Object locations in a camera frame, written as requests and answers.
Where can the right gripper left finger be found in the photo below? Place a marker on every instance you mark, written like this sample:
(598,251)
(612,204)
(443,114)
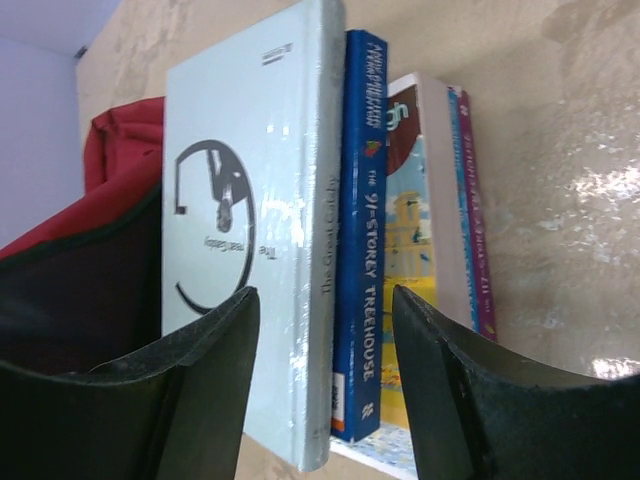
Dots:
(174,409)

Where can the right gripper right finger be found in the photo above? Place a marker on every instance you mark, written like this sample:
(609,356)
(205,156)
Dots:
(478,410)

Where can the red backpack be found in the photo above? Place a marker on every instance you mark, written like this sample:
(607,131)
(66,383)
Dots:
(83,287)

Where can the blue treehouse book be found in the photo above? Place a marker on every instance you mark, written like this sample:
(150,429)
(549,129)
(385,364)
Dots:
(357,346)

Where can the white booklet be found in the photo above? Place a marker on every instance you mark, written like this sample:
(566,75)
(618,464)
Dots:
(251,175)

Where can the purple spine book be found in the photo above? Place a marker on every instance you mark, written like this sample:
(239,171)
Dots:
(471,215)

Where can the lower book under booklet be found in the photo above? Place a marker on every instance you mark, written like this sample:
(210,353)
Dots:
(423,245)

